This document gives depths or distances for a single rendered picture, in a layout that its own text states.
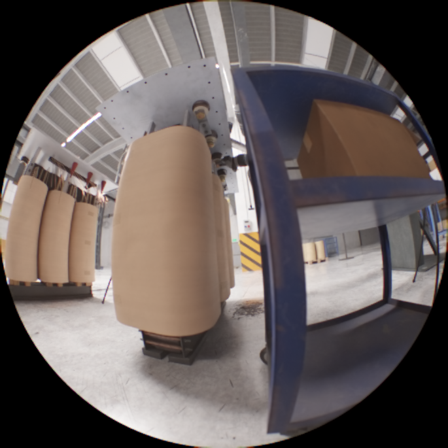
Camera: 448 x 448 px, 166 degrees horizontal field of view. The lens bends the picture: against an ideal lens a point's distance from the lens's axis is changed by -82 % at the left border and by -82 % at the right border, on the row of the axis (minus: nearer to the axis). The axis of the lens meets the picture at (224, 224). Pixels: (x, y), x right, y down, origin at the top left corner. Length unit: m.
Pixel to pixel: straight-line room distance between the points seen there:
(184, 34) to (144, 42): 6.16
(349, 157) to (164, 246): 0.55
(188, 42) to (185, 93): 3.41
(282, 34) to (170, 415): 10.95
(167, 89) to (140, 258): 0.89
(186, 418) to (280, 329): 0.44
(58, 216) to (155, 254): 1.54
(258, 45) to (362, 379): 10.30
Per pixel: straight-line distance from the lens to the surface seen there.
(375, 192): 0.25
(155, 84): 1.01
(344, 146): 0.37
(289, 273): 0.16
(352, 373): 0.49
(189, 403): 0.59
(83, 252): 2.06
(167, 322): 0.56
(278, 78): 0.48
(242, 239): 6.00
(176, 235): 0.52
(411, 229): 2.07
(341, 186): 0.21
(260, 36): 10.02
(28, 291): 2.00
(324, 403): 0.41
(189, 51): 4.40
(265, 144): 0.21
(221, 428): 0.52
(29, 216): 1.82
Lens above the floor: 0.46
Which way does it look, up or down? 14 degrees up
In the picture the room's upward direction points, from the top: 4 degrees counter-clockwise
